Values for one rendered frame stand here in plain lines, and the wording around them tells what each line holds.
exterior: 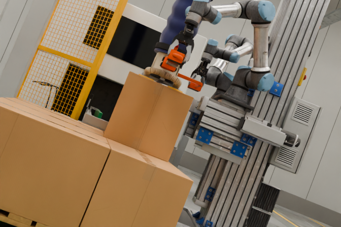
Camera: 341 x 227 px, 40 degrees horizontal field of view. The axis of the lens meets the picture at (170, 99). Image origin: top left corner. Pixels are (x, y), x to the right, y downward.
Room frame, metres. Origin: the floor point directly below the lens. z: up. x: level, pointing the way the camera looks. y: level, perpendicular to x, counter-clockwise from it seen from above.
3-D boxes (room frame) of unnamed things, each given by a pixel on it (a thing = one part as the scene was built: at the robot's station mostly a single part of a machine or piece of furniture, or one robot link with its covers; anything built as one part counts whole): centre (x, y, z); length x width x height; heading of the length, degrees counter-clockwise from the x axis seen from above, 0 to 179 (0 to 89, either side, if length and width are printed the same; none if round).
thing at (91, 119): (3.31, 0.16, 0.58); 0.70 x 0.03 x 0.06; 99
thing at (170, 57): (2.35, 0.06, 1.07); 0.08 x 0.07 x 0.05; 5
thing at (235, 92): (2.90, -0.38, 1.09); 0.15 x 0.15 x 0.10
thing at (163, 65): (2.70, 0.08, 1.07); 0.10 x 0.08 x 0.06; 95
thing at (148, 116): (2.94, 0.10, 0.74); 0.60 x 0.40 x 0.40; 5
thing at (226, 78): (3.39, -0.34, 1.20); 0.13 x 0.12 x 0.14; 65
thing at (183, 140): (3.96, -0.24, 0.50); 0.07 x 0.07 x 1.00; 9
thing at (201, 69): (3.24, -0.13, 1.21); 0.09 x 0.08 x 0.12; 5
